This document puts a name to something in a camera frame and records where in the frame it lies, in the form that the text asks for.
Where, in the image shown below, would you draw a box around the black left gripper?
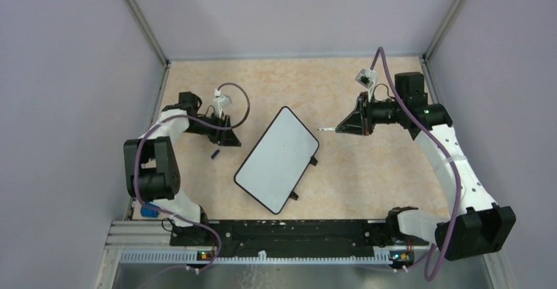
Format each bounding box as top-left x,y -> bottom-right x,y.
184,111 -> 240,146

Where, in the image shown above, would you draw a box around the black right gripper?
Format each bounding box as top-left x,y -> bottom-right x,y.
337,91 -> 405,136

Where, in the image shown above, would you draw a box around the blue marker cap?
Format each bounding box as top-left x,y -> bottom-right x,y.
210,149 -> 220,160

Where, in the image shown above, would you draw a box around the black framed whiteboard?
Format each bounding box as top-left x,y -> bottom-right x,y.
233,106 -> 320,215

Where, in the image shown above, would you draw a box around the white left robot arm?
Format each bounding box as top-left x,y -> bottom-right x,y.
123,90 -> 241,245

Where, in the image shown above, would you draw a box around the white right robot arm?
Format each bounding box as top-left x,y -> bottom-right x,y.
335,69 -> 516,261

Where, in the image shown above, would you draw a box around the blue toy car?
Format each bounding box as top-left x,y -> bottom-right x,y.
140,203 -> 160,219

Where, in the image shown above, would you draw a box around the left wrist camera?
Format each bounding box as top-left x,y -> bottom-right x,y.
212,89 -> 232,118

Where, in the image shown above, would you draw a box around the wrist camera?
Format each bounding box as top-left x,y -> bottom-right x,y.
355,68 -> 379,102
212,89 -> 232,118

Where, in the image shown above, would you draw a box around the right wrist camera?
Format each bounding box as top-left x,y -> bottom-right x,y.
355,68 -> 379,102

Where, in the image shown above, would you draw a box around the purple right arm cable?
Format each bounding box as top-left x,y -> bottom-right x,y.
370,47 -> 463,282

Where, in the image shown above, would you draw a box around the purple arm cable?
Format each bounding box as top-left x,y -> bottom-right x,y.
133,82 -> 252,275
370,47 -> 463,282

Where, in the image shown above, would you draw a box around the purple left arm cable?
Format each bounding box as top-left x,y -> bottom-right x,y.
133,82 -> 252,275

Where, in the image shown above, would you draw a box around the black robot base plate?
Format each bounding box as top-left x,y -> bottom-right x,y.
170,219 -> 426,253

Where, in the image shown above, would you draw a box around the white slotted cable duct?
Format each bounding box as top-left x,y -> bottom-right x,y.
120,250 -> 392,265

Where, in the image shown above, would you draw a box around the aluminium frame rails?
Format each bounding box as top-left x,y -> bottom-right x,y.
94,0 -> 517,288

